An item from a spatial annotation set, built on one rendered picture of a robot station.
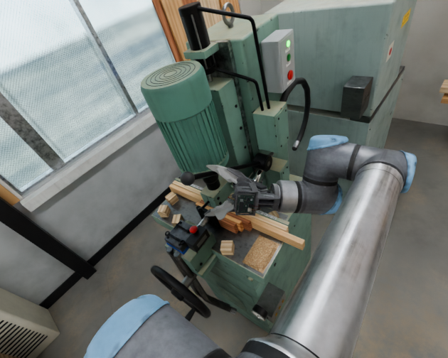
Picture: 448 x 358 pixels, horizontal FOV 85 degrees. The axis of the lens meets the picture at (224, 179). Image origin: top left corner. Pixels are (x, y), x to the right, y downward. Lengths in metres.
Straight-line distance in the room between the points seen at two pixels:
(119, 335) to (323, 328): 0.22
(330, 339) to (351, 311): 0.05
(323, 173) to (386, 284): 1.34
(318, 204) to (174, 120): 0.44
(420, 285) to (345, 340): 1.66
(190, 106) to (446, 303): 1.77
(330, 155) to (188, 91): 0.38
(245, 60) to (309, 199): 0.43
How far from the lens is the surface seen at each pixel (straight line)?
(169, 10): 2.19
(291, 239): 0.90
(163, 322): 0.32
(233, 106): 0.80
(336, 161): 0.64
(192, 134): 0.68
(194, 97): 0.64
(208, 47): 0.76
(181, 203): 1.17
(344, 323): 0.34
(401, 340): 1.83
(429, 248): 2.13
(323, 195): 0.68
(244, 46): 0.76
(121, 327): 0.33
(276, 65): 0.83
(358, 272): 0.38
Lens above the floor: 1.71
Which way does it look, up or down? 43 degrees down
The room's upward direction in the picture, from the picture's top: 19 degrees counter-clockwise
